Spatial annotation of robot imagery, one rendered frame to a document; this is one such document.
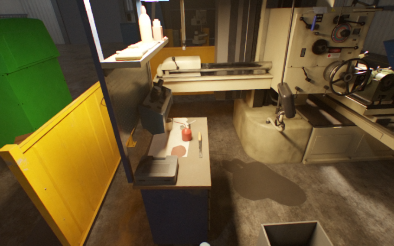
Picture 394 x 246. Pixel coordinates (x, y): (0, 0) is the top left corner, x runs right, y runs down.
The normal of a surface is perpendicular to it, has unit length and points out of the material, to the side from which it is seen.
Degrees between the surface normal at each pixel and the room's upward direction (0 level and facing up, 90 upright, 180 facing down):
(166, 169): 0
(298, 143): 90
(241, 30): 90
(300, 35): 90
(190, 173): 0
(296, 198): 0
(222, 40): 90
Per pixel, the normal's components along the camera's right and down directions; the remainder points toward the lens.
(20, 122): 0.04, 0.50
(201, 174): -0.02, -0.86
